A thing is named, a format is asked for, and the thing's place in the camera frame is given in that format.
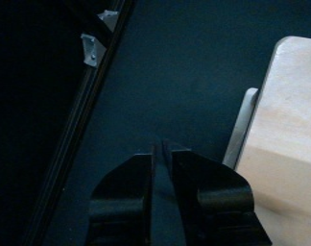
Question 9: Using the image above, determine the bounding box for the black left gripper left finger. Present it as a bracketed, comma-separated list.
[85, 145, 157, 246]

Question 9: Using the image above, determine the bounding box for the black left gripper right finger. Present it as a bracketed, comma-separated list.
[160, 138, 273, 246]

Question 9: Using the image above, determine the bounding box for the light wooden drawer cabinet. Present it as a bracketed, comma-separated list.
[233, 35, 311, 246]

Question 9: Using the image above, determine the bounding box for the black aluminium frame rail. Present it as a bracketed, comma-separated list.
[20, 0, 137, 246]

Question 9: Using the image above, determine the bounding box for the grey metal corner bracket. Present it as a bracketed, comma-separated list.
[96, 9, 121, 33]
[80, 33, 108, 68]

